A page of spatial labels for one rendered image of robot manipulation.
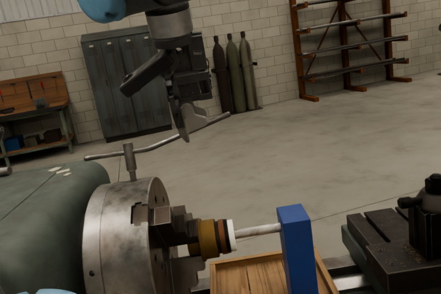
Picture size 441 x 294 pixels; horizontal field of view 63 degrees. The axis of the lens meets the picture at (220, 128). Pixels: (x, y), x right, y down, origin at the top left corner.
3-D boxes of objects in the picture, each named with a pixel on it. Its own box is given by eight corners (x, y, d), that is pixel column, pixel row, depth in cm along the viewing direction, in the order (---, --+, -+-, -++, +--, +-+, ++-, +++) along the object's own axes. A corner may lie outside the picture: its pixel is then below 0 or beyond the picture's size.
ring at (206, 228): (183, 234, 75) (226, 227, 75) (186, 213, 85) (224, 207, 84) (191, 272, 78) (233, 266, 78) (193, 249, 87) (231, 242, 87)
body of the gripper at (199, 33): (213, 102, 65) (202, 36, 59) (166, 110, 65) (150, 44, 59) (211, 86, 72) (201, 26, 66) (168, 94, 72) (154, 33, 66)
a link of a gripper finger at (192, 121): (211, 145, 70) (203, 102, 66) (181, 150, 70) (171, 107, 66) (210, 137, 73) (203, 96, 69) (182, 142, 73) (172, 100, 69)
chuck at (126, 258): (119, 369, 66) (87, 202, 65) (151, 285, 98) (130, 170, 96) (167, 361, 66) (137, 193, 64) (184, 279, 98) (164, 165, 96)
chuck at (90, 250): (100, 372, 66) (68, 205, 65) (138, 287, 98) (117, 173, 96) (119, 369, 66) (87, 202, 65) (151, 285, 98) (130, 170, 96)
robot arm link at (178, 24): (142, 18, 57) (147, 9, 65) (149, 46, 60) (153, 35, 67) (189, 10, 57) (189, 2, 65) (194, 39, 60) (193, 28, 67)
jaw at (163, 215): (148, 252, 77) (132, 228, 68) (148, 231, 80) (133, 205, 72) (199, 245, 77) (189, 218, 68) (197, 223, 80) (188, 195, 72)
